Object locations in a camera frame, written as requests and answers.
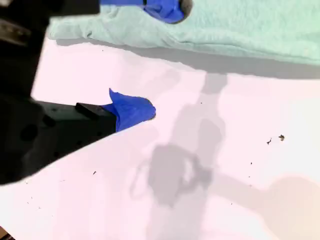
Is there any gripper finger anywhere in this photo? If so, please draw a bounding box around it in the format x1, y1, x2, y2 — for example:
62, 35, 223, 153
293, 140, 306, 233
32, 87, 157, 174
99, 0, 193, 25

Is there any pale green T-shirt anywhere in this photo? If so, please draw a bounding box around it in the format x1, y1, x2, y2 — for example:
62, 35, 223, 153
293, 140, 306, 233
47, 0, 320, 66

